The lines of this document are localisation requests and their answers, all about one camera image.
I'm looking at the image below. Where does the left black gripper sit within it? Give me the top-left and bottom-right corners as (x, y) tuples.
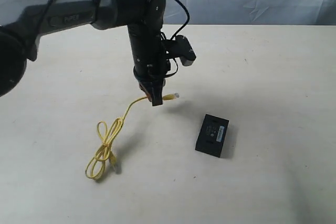
(133, 60), (171, 106)

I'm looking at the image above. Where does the small black network box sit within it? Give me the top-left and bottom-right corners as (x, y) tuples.
(195, 114), (229, 158)

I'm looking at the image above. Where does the yellow ethernet cable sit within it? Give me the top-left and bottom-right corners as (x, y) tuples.
(85, 92), (181, 182)

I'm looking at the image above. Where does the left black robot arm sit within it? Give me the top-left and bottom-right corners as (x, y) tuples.
(1, 0), (169, 106)

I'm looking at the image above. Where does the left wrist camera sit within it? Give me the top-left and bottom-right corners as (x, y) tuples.
(165, 35), (196, 67)

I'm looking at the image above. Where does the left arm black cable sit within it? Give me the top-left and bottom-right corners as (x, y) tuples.
(112, 0), (191, 78)

